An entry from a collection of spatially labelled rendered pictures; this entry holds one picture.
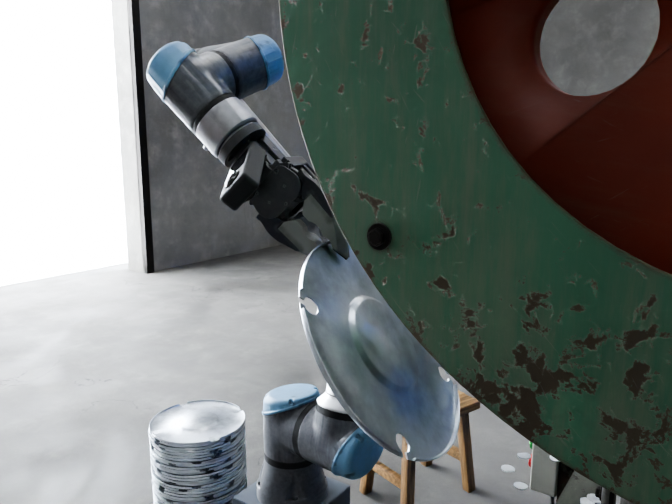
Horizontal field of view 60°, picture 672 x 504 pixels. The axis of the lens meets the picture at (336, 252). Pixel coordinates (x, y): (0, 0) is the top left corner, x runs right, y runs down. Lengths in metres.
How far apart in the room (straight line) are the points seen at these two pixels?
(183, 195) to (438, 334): 5.52
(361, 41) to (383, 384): 0.38
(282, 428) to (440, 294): 0.77
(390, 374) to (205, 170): 5.51
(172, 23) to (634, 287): 5.73
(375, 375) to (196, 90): 0.42
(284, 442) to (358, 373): 0.58
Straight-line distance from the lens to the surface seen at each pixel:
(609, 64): 7.69
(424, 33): 0.48
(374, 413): 0.65
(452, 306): 0.47
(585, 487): 1.07
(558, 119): 0.51
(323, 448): 1.14
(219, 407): 2.01
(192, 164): 6.01
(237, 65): 0.84
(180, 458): 1.84
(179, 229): 5.93
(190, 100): 0.79
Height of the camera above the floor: 1.18
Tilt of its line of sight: 10 degrees down
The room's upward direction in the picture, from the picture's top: straight up
